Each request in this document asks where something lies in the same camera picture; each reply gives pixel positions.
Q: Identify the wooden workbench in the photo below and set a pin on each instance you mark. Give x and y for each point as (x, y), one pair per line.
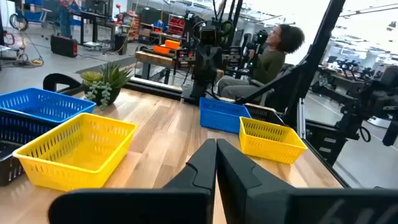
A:
(155, 59)

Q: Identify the black equipment case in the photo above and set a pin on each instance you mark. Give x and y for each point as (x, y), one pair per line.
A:
(63, 46)

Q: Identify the person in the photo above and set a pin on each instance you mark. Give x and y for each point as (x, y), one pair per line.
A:
(267, 65)
(66, 18)

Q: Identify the blue plastic basket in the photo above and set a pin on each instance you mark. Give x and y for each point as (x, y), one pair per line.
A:
(40, 104)
(220, 119)

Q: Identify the silver aluminium profile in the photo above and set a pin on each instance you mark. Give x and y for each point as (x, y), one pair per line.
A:
(301, 118)

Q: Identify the orange box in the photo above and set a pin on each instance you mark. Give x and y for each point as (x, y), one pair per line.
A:
(161, 49)
(172, 44)

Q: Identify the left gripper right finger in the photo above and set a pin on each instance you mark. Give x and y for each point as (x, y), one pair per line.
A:
(264, 205)

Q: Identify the black table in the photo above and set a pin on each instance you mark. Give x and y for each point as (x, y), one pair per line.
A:
(93, 17)

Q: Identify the black plastic basket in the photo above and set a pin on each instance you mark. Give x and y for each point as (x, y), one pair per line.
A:
(18, 130)
(264, 114)

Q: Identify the black curved clamp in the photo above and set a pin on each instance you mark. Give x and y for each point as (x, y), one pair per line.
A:
(59, 79)

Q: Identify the yellow plastic basket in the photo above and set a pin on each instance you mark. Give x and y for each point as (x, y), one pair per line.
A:
(270, 146)
(77, 155)

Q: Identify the succulent plant in black pot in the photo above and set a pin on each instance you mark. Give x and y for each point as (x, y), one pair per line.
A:
(105, 84)

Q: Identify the black metal rig frame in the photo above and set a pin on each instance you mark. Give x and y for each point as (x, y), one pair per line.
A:
(326, 28)

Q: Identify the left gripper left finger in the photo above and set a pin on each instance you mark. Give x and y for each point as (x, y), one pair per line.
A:
(174, 205)

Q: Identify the red storage bins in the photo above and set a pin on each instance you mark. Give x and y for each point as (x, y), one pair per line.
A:
(176, 25)

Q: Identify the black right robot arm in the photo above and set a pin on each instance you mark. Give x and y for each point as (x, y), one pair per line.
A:
(199, 93)

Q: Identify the background black robot arm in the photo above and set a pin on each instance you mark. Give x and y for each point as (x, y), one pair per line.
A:
(367, 99)

